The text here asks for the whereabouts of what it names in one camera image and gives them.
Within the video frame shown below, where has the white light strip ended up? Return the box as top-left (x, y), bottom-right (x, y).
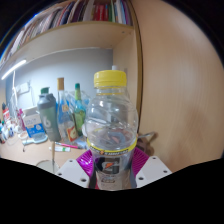
top-left (0, 59), bottom-right (28, 81)

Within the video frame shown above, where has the clear yellow-capped drink bottle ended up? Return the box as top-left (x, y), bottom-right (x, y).
top-left (83, 69), bottom-right (139, 192)

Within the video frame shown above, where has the white power strip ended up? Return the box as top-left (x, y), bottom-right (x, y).
top-left (16, 82), bottom-right (30, 95)

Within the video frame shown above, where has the green and white marker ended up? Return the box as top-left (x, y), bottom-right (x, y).
top-left (49, 146), bottom-right (72, 153)

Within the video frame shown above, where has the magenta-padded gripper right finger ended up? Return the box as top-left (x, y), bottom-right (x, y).
top-left (129, 148), bottom-right (173, 190)

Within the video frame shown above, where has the pink packet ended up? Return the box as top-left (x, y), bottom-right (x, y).
top-left (18, 108), bottom-right (27, 131)

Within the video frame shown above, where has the gold-capped clear bottle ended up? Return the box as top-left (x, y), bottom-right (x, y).
top-left (56, 77), bottom-right (79, 143)

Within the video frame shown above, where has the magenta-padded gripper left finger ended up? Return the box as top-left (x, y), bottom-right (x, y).
top-left (54, 149), bottom-right (97, 190)

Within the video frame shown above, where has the green-capped clear bottle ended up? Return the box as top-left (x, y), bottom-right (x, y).
top-left (73, 82), bottom-right (87, 137)

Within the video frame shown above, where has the brown mug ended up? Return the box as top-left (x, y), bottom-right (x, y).
top-left (136, 131), bottom-right (158, 156)

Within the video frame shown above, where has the blue and white box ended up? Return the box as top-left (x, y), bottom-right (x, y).
top-left (22, 113), bottom-right (46, 138)

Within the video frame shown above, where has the pink pen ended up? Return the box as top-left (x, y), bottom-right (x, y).
top-left (54, 141), bottom-right (79, 149)

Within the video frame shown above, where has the wooden-handled spoon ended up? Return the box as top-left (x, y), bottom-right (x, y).
top-left (50, 146), bottom-right (57, 173)

